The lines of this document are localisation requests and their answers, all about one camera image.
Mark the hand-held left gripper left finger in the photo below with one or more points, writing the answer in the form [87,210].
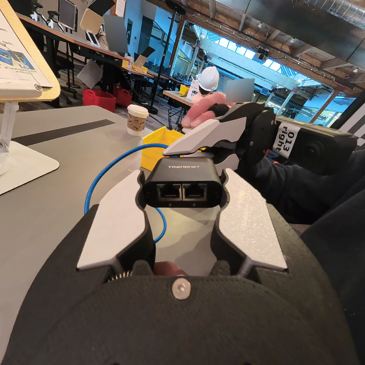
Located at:
[114,228]

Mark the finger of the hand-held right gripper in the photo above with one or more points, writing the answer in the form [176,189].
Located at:
[231,162]
[205,134]

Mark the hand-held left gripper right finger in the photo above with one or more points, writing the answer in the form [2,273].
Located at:
[251,228]

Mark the black network switch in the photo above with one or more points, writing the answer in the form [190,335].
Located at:
[182,171]

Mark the yellow divided plastic bin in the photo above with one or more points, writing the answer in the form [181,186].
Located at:
[154,154]

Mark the person's right forearm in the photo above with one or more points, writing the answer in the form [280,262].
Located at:
[299,188]

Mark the person's right hand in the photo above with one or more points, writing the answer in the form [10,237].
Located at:
[199,111]

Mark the person's left hand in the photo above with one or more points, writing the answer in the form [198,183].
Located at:
[169,268]

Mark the white hard hat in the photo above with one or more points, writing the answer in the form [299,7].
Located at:
[208,78]

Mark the paper coffee cup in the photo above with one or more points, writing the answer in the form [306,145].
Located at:
[137,122]

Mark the red storage bin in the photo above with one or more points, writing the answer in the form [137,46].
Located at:
[122,97]
[98,101]

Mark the long wooden work table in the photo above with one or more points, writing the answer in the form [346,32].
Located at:
[94,51]

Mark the tan board stand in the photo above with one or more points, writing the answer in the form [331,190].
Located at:
[91,20]

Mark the black desk monitor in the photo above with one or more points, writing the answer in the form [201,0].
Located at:
[67,14]

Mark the printed instruction board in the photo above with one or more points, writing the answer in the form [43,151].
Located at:
[20,57]

